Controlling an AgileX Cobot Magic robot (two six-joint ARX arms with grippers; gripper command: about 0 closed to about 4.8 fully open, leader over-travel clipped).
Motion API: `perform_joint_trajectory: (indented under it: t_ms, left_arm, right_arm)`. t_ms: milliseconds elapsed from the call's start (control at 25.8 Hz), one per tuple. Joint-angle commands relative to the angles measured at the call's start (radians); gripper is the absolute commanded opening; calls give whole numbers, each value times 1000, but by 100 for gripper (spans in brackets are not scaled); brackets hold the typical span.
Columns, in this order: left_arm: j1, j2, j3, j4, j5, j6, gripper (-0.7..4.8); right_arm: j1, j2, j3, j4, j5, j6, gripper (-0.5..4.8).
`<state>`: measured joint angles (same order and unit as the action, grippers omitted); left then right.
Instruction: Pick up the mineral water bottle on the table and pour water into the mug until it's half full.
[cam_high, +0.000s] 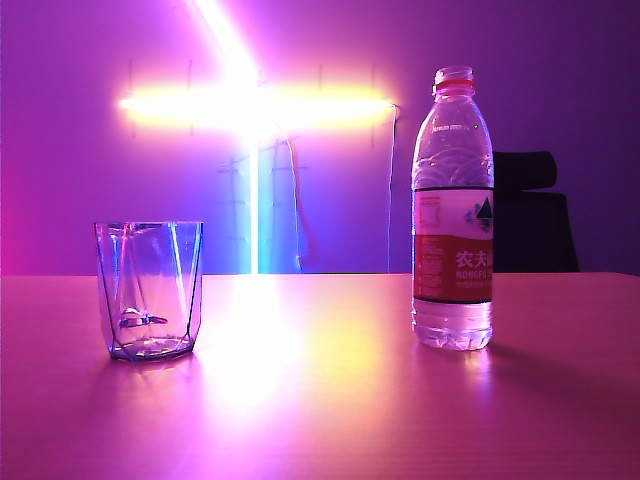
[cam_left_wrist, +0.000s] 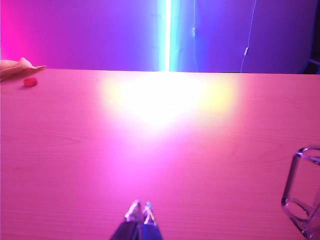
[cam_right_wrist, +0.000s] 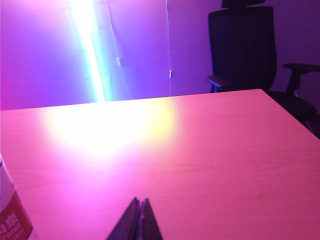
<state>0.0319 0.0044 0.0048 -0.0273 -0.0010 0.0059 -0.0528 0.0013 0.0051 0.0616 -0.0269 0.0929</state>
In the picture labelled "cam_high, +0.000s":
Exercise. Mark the Nongfu Spring water bottle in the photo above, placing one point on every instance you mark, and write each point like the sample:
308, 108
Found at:
452, 260

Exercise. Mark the clear faceted glass mug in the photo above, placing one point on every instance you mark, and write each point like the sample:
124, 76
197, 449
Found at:
150, 280

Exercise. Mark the vertical glowing light tube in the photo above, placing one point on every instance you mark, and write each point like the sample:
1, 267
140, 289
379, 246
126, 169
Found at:
263, 210

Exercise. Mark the horizontal glowing light tube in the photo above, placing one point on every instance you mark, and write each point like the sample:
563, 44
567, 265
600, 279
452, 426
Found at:
200, 104

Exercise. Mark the black office chair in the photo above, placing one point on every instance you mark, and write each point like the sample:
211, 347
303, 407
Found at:
535, 230

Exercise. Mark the diagonal glowing light tube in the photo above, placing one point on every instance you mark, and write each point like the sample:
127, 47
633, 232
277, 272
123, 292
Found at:
220, 30

